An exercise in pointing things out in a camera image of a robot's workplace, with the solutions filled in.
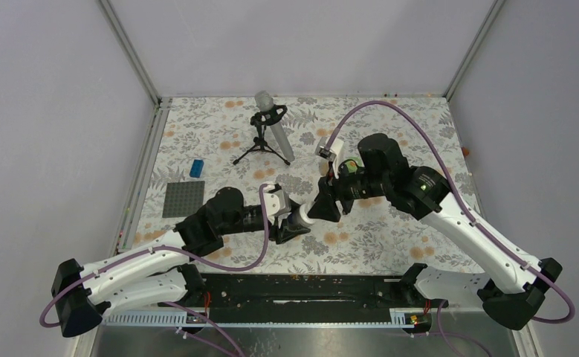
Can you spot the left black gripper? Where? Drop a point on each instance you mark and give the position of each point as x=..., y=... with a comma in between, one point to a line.
x=284, y=233

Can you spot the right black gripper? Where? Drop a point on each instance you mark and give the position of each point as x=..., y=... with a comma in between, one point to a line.
x=331, y=190

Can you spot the white cap pill bottle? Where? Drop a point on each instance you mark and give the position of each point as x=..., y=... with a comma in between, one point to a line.
x=300, y=216

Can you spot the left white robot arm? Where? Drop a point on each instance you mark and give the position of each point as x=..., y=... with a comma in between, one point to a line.
x=162, y=270

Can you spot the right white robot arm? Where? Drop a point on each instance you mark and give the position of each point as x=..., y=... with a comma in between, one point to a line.
x=512, y=285

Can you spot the green pill bottle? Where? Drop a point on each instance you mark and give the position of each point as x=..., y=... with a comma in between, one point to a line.
x=349, y=167

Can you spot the grey lego baseplate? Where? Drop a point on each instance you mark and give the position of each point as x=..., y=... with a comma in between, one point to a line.
x=183, y=198

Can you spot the blue lego brick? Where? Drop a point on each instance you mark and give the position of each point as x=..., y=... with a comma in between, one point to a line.
x=196, y=168

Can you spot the black microphone tripod stand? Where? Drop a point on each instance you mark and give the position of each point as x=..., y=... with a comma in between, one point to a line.
x=261, y=120

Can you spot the floral table mat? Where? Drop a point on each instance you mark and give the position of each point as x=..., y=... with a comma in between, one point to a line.
x=373, y=239

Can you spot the grey microphone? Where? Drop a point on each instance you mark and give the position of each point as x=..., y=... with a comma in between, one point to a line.
x=264, y=102

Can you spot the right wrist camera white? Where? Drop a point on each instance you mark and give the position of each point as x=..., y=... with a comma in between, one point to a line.
x=331, y=152

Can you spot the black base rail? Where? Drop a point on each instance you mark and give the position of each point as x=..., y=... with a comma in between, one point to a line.
x=261, y=290

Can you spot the white cable duct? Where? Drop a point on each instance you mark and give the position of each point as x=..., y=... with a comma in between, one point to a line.
x=282, y=316

